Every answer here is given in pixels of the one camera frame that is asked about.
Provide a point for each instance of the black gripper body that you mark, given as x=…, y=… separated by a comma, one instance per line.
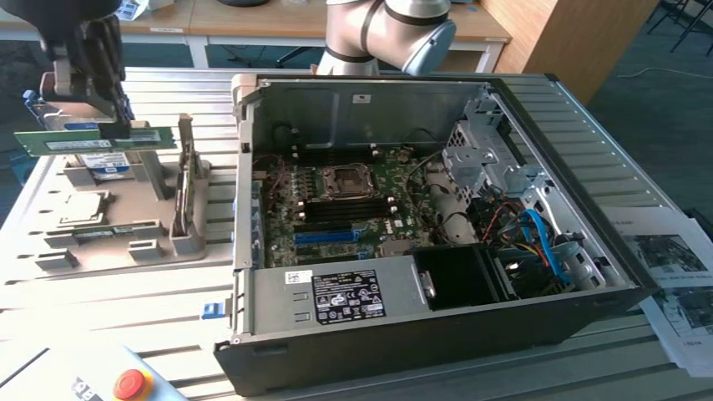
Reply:
x=92, y=71

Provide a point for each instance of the green RAM stick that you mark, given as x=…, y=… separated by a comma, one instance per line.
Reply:
x=105, y=231
x=61, y=143

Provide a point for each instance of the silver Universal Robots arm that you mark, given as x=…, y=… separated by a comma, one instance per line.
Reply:
x=383, y=37

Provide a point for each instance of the black RAM slot bank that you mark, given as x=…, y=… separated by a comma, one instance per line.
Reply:
x=345, y=211

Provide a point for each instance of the hard disk with blue label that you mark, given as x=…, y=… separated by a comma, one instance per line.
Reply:
x=105, y=165

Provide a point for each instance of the graphics card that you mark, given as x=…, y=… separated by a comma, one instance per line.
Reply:
x=185, y=179

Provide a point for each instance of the silver CPU chip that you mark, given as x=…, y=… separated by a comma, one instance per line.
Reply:
x=82, y=207

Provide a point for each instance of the grey parts rack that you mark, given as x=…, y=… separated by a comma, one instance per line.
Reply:
x=128, y=246

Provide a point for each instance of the CPU socket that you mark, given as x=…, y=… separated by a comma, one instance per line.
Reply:
x=343, y=182

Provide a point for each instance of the blue expansion slot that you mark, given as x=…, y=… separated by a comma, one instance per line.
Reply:
x=322, y=238

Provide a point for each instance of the blue plastic clip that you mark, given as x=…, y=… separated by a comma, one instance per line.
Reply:
x=211, y=312

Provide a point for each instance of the grey power supply unit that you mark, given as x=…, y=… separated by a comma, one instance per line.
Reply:
x=311, y=296

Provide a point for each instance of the green motherboard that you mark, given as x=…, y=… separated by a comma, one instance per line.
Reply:
x=401, y=196

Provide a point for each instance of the grey control box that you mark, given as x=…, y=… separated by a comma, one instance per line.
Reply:
x=61, y=376

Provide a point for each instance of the red emergency stop button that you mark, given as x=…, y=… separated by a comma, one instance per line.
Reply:
x=132, y=384

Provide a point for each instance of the silver metal disk bay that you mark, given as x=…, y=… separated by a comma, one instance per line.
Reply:
x=490, y=167

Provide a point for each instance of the black fan shroud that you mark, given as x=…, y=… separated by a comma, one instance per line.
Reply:
x=455, y=280

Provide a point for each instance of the black open PC case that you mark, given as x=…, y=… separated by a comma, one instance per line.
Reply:
x=422, y=359

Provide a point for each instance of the wooden cabinet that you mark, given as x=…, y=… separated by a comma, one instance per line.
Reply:
x=567, y=37

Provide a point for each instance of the printed paper sheets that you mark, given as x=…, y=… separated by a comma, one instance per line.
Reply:
x=673, y=267

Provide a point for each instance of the black chair legs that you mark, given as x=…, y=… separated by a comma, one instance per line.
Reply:
x=690, y=21

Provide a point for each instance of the silver bracket with blue tab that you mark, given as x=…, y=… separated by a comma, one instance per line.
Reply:
x=44, y=110

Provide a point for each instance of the wooden desk with white frame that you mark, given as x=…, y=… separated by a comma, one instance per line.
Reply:
x=266, y=21

